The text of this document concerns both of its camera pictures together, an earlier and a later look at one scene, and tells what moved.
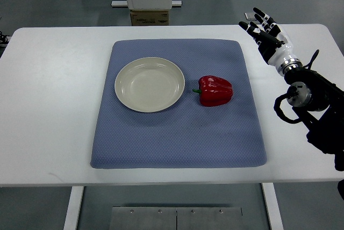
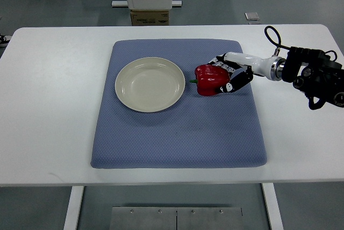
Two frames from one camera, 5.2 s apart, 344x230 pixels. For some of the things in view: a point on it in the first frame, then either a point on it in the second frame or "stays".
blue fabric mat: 190,135 stays
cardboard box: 149,17 stays
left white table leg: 72,213 stays
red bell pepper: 214,91 → 209,79
